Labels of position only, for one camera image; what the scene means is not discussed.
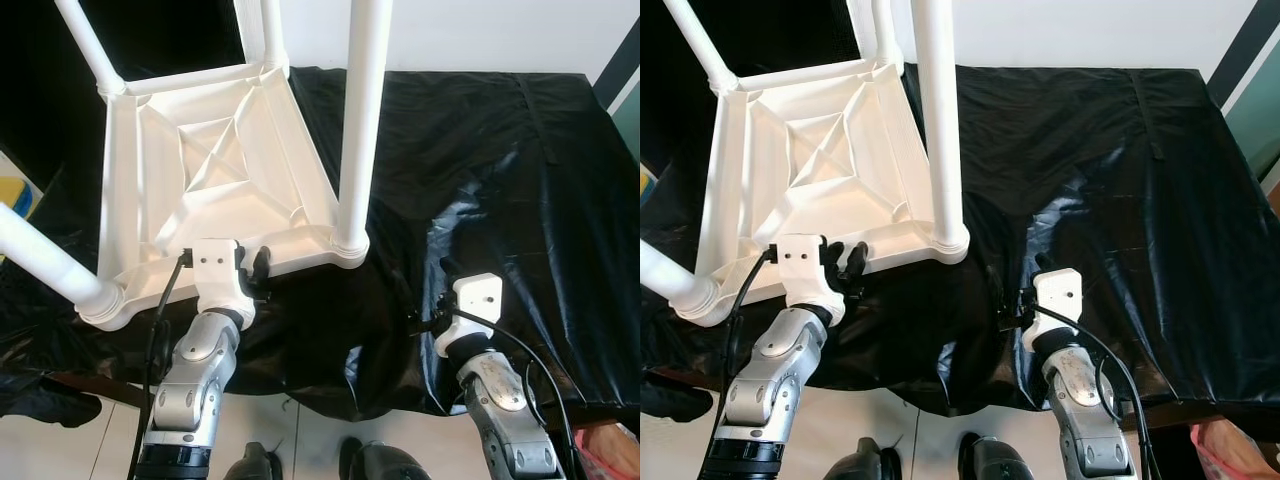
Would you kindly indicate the yellow waste bin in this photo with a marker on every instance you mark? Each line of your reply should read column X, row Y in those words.
column 20, row 192
column 645, row 180

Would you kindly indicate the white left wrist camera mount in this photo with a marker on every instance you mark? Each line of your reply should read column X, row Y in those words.
column 215, row 260
column 800, row 255

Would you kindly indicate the grey right robot foot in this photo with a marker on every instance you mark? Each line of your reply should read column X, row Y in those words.
column 998, row 460
column 385, row 462

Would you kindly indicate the black door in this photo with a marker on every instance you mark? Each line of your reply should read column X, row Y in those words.
column 790, row 30
column 170, row 35

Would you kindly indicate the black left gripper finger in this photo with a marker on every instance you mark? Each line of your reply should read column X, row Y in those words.
column 243, row 260
column 857, row 262
column 831, row 258
column 262, row 265

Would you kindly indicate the white plastic table leg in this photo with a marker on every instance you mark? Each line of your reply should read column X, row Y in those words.
column 85, row 40
column 940, row 110
column 272, row 30
column 670, row 280
column 885, row 30
column 362, row 110
column 40, row 255
column 695, row 35

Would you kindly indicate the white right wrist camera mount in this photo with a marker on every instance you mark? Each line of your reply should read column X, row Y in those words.
column 1060, row 290
column 475, row 295

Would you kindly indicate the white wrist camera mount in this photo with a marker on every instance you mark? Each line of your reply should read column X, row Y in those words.
column 475, row 295
column 215, row 260
column 1060, row 290
column 800, row 255

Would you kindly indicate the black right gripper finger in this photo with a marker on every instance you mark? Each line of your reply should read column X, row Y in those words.
column 1041, row 266
column 451, row 272

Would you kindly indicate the white plastic table top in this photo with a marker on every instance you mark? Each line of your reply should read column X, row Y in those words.
column 890, row 200
column 280, row 200

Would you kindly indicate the black plastic table cover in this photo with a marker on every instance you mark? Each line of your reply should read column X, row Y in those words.
column 500, row 150
column 1120, row 150

